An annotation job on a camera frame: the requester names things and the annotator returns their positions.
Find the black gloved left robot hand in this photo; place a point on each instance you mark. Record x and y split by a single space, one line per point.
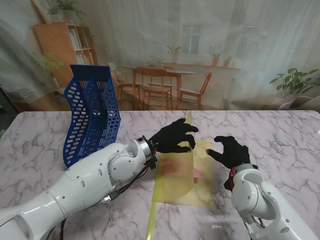
175 140

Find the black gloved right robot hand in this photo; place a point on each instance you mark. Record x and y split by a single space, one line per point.
232 152

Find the pink paper receipt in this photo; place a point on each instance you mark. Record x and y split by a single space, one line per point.
177 170

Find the yellow-green translucent file folder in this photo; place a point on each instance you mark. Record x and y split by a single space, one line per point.
180 180

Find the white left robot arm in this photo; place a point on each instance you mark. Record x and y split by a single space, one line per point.
87 182

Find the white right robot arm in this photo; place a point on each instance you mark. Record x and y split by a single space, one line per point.
262 200

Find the blue perforated plastic file rack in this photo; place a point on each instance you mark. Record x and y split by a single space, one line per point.
82 112

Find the printed room scene backdrop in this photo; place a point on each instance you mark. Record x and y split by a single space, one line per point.
175 37

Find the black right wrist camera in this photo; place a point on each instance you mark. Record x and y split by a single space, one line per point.
228 184

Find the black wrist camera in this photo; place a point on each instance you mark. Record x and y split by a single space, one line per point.
153 163
228 184

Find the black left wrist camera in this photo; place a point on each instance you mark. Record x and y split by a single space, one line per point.
153 163

